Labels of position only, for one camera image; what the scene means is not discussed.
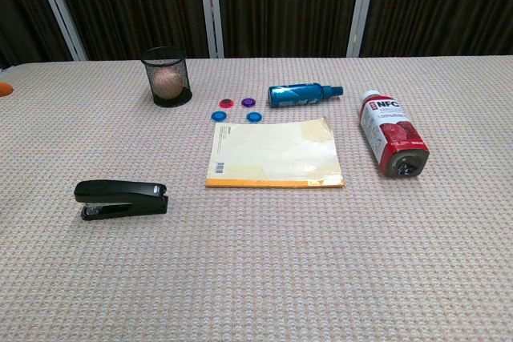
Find blue spray bottle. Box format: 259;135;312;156
268;82;345;109

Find grey partition post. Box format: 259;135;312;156
197;0;225;59
30;0;89;62
345;0;379;58

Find red juice bottle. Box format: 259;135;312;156
357;90;430;178

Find woven beige tablecloth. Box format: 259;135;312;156
0;54;513;342

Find yellow paper notebook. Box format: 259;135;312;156
204;116;346;189

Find black mesh pen holder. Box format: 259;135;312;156
140;46;193;109

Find black stapler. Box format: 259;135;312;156
74;179;169;222

